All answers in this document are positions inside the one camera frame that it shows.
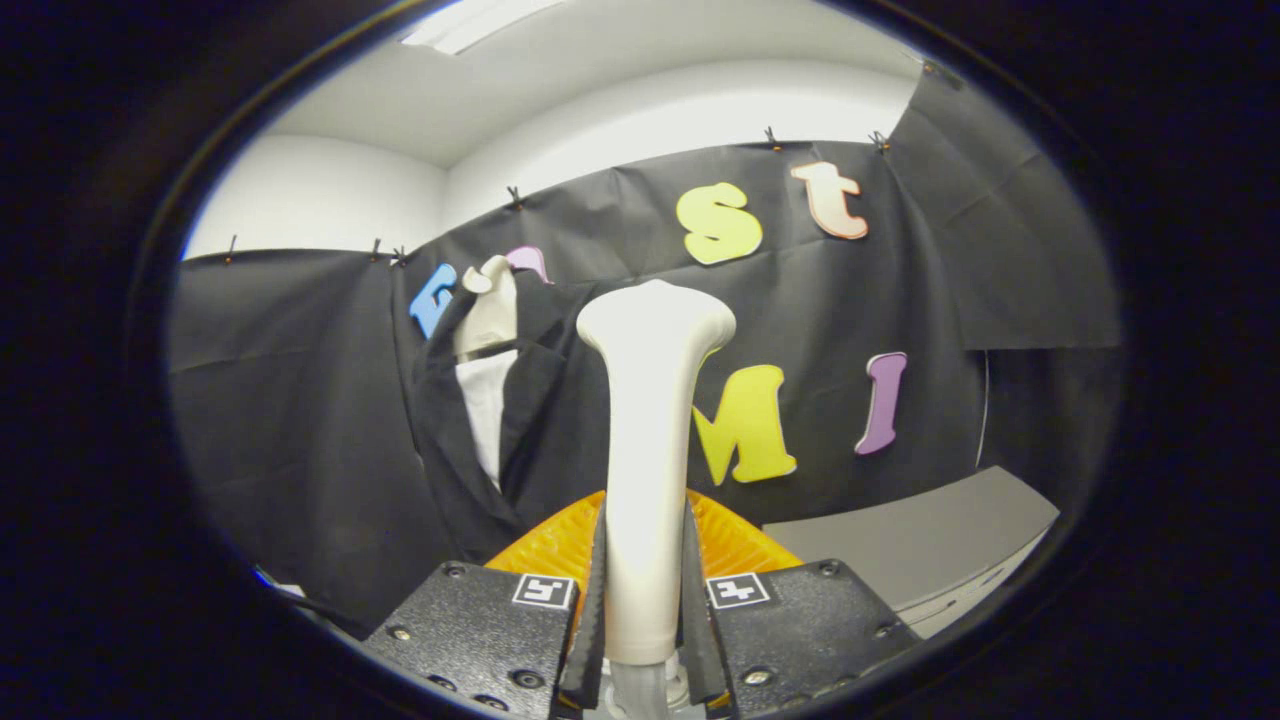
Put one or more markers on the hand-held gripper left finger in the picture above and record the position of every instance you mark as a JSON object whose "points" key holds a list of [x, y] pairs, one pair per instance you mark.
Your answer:
{"points": [[480, 630]]}

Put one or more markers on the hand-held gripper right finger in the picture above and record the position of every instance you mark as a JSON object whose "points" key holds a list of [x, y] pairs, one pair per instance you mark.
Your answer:
{"points": [[800, 630]]}

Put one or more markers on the black suit jacket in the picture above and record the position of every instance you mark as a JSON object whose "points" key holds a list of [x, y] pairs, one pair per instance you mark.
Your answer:
{"points": [[545, 430]]}

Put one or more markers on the grey cabinet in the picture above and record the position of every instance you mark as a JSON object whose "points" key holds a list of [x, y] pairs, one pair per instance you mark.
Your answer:
{"points": [[900, 540]]}

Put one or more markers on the black backdrop cloth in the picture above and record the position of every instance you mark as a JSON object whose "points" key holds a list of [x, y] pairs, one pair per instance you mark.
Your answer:
{"points": [[300, 400]]}

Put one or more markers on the ceiling light panel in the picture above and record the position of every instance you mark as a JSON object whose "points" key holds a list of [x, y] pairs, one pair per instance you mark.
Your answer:
{"points": [[480, 22]]}

